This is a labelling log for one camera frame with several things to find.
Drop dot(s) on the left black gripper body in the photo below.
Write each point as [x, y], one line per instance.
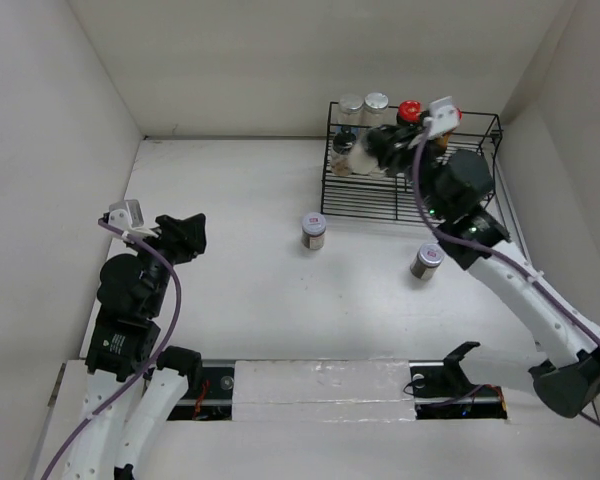
[173, 249]

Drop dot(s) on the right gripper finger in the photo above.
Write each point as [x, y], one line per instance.
[395, 166]
[391, 144]

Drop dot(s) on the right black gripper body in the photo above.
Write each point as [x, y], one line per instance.
[428, 169]

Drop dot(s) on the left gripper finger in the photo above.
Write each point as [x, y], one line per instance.
[195, 245]
[191, 228]

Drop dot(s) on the black cap white bottle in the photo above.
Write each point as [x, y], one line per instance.
[360, 161]

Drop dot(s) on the red lid sauce jar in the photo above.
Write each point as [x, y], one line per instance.
[447, 136]
[408, 113]

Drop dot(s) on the black cap beige bottle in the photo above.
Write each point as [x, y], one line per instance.
[342, 144]

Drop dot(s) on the silver lid spice shaker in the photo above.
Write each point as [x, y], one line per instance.
[349, 112]

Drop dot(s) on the glass jar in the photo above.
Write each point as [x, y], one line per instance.
[377, 173]

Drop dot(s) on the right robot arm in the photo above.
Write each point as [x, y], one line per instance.
[565, 373]

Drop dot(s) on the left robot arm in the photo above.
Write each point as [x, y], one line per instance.
[134, 376]

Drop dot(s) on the white lid dark jar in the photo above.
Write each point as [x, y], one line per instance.
[313, 231]

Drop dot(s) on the black wire rack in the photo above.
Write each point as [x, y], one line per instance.
[390, 198]

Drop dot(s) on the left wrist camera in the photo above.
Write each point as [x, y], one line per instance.
[124, 219]

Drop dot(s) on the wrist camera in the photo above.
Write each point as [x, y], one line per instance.
[441, 117]
[124, 219]

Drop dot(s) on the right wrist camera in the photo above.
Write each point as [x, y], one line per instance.
[441, 117]

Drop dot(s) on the metal mounting rail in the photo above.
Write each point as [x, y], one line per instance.
[211, 399]

